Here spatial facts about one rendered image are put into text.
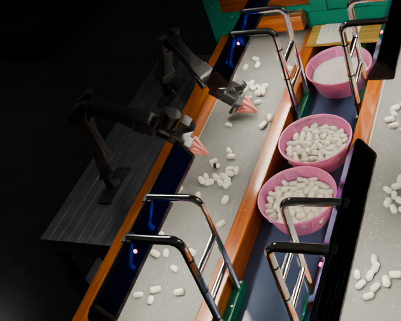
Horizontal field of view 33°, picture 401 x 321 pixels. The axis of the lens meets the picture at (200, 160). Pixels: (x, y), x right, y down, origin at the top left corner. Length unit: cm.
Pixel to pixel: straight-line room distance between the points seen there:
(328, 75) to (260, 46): 44
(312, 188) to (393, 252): 39
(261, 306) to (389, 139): 75
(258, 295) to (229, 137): 74
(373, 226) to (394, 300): 28
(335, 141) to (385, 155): 20
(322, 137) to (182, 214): 58
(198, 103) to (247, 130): 30
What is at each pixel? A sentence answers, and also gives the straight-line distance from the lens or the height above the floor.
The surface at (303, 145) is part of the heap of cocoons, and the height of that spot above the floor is 73.
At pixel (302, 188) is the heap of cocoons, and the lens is 235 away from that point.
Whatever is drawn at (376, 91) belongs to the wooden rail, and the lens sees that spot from 262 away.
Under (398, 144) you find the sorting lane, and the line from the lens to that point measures 242.
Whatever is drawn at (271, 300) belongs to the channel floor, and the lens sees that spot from 214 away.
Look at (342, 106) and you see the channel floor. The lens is 273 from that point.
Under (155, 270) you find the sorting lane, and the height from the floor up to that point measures 74.
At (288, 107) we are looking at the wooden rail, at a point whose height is 76.
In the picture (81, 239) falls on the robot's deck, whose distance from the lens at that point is 263.
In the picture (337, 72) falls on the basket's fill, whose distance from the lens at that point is 282.
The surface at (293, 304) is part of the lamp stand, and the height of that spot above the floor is 86.
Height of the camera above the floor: 234
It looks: 38 degrees down
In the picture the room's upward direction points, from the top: 23 degrees counter-clockwise
